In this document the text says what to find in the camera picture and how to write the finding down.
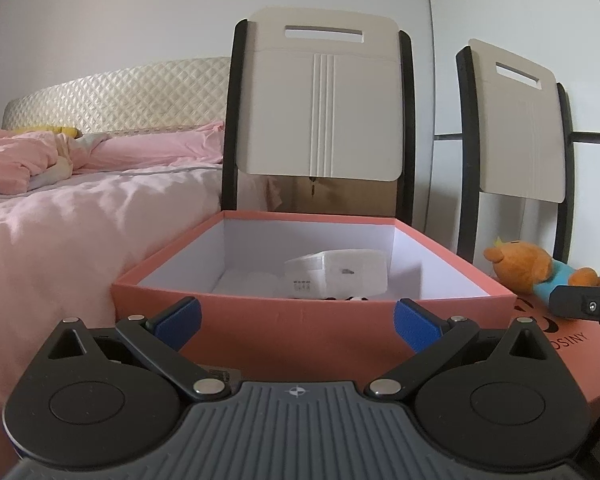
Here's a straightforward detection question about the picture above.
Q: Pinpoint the cream chair with black frame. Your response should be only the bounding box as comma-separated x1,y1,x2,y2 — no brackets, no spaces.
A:
455,38,577,267
221,6,415,226

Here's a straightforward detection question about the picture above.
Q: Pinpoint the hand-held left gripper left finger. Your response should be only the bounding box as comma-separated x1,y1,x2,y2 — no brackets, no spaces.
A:
42,296,232,402

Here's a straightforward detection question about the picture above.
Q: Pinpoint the pink bed sheet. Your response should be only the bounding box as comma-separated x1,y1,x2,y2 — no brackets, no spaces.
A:
0,162,226,480

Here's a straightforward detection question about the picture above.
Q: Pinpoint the cream quilted headboard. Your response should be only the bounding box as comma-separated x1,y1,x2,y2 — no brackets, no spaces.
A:
2,56,231,136

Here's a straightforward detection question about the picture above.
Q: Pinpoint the orange cardboard box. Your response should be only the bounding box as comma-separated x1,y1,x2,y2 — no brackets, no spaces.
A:
111,211,517,367

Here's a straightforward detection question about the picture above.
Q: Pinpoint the white plastic-wrapped item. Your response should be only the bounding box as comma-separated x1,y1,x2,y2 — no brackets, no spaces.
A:
274,249,390,300

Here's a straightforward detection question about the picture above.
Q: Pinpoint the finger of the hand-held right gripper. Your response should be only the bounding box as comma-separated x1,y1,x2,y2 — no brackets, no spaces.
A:
549,275,600,340

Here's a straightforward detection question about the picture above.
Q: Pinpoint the orange printed box lid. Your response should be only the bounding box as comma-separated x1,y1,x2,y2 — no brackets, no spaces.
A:
500,294,600,416

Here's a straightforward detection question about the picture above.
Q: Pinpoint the pink pillow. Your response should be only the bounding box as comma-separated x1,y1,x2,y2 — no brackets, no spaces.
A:
70,121,226,172

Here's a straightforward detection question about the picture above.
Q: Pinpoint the yellow pillow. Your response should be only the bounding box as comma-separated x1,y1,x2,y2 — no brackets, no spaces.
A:
16,125,79,139

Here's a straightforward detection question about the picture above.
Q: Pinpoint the orange plush toy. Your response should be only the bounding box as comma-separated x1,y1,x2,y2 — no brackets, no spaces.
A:
483,236,600,297

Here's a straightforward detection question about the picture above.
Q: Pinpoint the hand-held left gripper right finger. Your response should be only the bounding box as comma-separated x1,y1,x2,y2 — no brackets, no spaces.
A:
364,298,556,402

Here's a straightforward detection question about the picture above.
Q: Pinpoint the pink crumpled blanket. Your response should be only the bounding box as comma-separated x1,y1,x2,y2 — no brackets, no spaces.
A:
0,125,76,195

